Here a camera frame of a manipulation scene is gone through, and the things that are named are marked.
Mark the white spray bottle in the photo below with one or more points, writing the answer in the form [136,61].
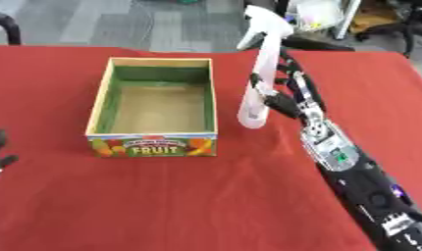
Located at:
[263,65]

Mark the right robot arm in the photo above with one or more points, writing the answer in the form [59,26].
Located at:
[357,176]

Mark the white bag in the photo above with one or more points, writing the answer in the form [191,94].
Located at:
[318,14]

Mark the black office chair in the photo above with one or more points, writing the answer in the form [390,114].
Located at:
[400,23]

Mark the cardboard box with green inside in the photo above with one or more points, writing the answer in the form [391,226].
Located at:
[154,108]

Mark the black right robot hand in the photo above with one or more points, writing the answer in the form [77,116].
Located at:
[286,102]

